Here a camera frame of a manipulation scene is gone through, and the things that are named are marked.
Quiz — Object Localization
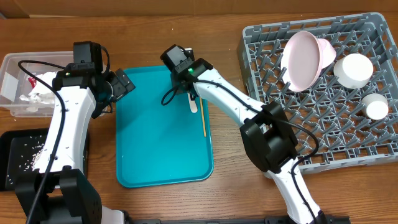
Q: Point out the white plastic fork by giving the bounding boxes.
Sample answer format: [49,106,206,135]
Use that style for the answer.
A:
[187,93,198,113]

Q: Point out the white paper cup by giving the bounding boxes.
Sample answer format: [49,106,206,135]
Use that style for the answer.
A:
[361,93,389,120]

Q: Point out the wooden chopstick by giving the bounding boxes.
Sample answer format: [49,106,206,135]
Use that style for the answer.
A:
[199,98,206,137]

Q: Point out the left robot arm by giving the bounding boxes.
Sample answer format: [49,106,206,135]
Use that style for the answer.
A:
[15,41,135,224]

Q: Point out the pink bowl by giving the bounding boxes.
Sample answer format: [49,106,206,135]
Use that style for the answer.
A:
[318,39,336,68]

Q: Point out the teal plastic tray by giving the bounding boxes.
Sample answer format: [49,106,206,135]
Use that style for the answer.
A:
[116,66,214,188]

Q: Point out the red snack wrapper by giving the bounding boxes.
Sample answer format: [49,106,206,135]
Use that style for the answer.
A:
[28,77,37,88]

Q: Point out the white bowl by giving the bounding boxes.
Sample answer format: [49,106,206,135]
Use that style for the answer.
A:
[333,53,374,89]

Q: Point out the clear plastic bin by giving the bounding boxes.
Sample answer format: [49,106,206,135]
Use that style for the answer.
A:
[1,51,73,118]

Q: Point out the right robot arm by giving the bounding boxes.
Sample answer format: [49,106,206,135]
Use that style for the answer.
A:
[160,45,327,223]

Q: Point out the grey dishwasher rack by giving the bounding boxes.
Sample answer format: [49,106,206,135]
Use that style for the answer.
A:
[238,12,397,174]

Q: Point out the rice and peanut scraps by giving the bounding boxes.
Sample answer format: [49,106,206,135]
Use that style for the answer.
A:
[6,135,46,188]

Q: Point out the black plastic tray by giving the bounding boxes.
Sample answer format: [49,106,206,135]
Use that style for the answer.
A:
[1,128,49,192]

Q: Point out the large pink plate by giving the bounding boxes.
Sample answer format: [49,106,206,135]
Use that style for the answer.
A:
[280,31,323,92]

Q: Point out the white napkin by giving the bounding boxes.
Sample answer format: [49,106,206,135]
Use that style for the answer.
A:
[19,72,57,105]

